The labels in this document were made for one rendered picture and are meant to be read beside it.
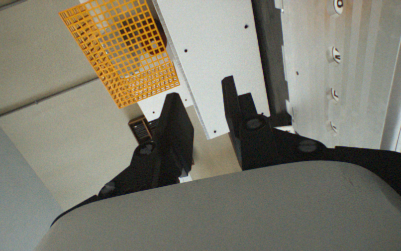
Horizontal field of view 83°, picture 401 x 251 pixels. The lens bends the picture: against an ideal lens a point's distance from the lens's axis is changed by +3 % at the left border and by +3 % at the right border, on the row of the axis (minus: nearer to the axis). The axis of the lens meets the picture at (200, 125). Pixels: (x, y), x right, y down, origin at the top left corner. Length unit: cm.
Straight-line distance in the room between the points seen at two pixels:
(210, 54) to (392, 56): 37
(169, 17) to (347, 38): 34
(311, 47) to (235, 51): 27
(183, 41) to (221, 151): 189
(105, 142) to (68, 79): 63
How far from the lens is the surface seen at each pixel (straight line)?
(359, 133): 29
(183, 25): 51
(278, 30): 48
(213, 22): 52
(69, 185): 265
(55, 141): 248
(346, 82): 28
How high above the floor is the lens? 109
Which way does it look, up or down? 1 degrees up
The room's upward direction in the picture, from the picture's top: 111 degrees counter-clockwise
